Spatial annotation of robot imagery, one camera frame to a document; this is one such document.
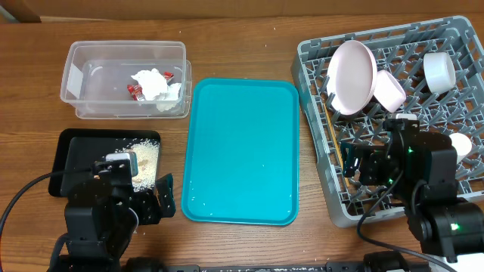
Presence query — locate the large white plate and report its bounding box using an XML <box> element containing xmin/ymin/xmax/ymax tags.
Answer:
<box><xmin>326</xmin><ymin>40</ymin><xmax>377</xmax><ymax>116</ymax></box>

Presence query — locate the wooden chopstick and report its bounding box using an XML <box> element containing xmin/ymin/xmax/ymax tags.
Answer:
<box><xmin>323</xmin><ymin>102</ymin><xmax>350</xmax><ymax>187</ymax></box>

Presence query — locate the pink bowl with rice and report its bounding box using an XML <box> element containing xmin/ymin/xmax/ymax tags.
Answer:
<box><xmin>374</xmin><ymin>70</ymin><xmax>406</xmax><ymax>113</ymax></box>

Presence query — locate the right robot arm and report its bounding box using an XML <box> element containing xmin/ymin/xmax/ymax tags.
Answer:
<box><xmin>340</xmin><ymin>119</ymin><xmax>483</xmax><ymax>271</ymax></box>

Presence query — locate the red snack wrapper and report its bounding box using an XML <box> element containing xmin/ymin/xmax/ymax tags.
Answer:
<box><xmin>127</xmin><ymin>69</ymin><xmax>175</xmax><ymax>101</ymax></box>

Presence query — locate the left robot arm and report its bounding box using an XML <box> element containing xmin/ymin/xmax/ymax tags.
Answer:
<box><xmin>49</xmin><ymin>173</ymin><xmax>176</xmax><ymax>271</ymax></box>

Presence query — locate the grey dish rack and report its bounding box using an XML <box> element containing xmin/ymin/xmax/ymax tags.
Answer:
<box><xmin>291</xmin><ymin>16</ymin><xmax>483</xmax><ymax>227</ymax></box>

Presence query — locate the small white cup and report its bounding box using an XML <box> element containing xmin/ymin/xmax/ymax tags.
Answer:
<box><xmin>449</xmin><ymin>133</ymin><xmax>472</xmax><ymax>163</ymax></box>

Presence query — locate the grey-green bowl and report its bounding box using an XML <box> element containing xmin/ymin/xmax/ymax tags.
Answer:
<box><xmin>423</xmin><ymin>52</ymin><xmax>456</xmax><ymax>94</ymax></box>

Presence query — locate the rice pile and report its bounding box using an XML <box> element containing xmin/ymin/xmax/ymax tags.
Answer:
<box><xmin>120</xmin><ymin>139</ymin><xmax>160</xmax><ymax>192</ymax></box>

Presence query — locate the clear plastic bin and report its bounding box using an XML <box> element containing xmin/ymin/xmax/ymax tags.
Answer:
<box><xmin>60</xmin><ymin>40</ymin><xmax>192</xmax><ymax>119</ymax></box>

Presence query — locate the teal serving tray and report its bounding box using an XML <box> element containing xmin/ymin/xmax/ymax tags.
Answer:
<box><xmin>181</xmin><ymin>78</ymin><xmax>299</xmax><ymax>226</ymax></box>

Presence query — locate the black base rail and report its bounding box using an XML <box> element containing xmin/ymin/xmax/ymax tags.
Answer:
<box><xmin>121</xmin><ymin>251</ymin><xmax>431</xmax><ymax>272</ymax></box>

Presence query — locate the black tray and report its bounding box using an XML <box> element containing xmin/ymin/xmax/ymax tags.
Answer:
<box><xmin>52</xmin><ymin>128</ymin><xmax>161</xmax><ymax>176</ymax></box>

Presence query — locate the white napkin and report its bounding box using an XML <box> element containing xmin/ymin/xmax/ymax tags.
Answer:
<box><xmin>127</xmin><ymin>68</ymin><xmax>182</xmax><ymax>112</ymax></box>

